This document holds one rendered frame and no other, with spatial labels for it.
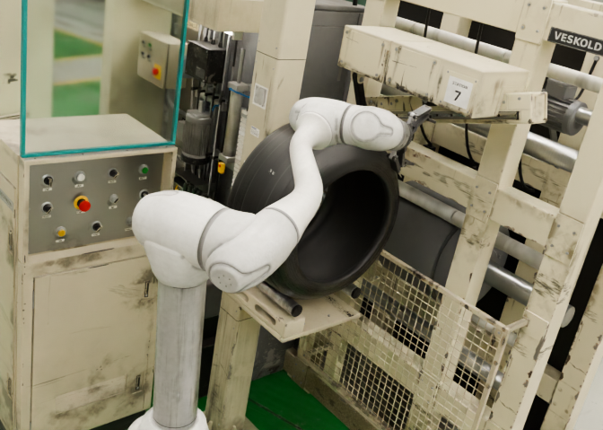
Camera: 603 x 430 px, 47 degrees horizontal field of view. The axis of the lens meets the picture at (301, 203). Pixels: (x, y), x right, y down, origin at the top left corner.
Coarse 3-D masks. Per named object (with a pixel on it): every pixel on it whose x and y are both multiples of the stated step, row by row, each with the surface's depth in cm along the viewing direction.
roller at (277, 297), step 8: (264, 280) 244; (264, 288) 243; (272, 288) 241; (272, 296) 239; (280, 296) 237; (288, 296) 237; (280, 304) 237; (288, 304) 234; (296, 304) 233; (288, 312) 235; (296, 312) 233
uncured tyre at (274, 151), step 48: (288, 144) 221; (336, 144) 218; (240, 192) 223; (288, 192) 212; (336, 192) 265; (384, 192) 241; (336, 240) 266; (384, 240) 248; (288, 288) 228; (336, 288) 242
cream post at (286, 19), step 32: (288, 0) 226; (288, 32) 231; (256, 64) 242; (288, 64) 236; (288, 96) 242; (224, 320) 279; (256, 320) 279; (224, 352) 282; (224, 384) 286; (224, 416) 291
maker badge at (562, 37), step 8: (552, 32) 218; (560, 32) 216; (568, 32) 214; (552, 40) 219; (560, 40) 217; (568, 40) 215; (576, 40) 213; (584, 40) 211; (592, 40) 209; (600, 40) 207; (576, 48) 213; (584, 48) 211; (592, 48) 209; (600, 48) 208
